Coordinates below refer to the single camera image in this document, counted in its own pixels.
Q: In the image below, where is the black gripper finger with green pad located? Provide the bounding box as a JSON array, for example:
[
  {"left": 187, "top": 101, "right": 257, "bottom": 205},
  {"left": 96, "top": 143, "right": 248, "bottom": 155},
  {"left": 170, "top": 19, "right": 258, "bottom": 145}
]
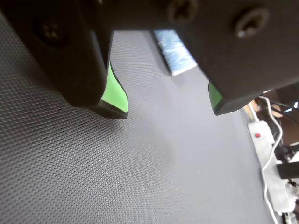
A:
[
  {"left": 0, "top": 0, "right": 128, "bottom": 119},
  {"left": 112, "top": 0, "right": 299, "bottom": 116}
]

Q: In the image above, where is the white power strip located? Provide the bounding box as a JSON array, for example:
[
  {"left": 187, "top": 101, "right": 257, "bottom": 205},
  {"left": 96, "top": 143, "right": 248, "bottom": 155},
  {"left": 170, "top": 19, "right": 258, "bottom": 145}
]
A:
[{"left": 247, "top": 120, "right": 297, "bottom": 217}]

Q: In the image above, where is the large dark grey textured mat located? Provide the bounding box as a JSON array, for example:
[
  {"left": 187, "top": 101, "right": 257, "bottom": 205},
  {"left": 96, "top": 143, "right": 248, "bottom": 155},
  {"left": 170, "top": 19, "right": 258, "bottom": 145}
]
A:
[{"left": 0, "top": 10, "right": 282, "bottom": 224}]

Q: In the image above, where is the black plug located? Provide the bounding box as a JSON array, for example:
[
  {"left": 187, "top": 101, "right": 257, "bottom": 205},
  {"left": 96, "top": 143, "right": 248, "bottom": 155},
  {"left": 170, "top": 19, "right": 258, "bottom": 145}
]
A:
[{"left": 275, "top": 160, "right": 299, "bottom": 181}]

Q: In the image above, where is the thin black cable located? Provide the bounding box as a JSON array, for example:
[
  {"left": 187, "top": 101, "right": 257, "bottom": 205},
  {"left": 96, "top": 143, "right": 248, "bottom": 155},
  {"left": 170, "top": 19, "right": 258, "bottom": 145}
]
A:
[{"left": 268, "top": 100, "right": 299, "bottom": 119}]

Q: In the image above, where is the thin white cable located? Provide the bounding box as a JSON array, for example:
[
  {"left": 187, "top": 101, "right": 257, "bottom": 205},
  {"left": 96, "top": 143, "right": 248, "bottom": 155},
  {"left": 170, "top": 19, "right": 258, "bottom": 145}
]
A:
[{"left": 258, "top": 95, "right": 285, "bottom": 224}]

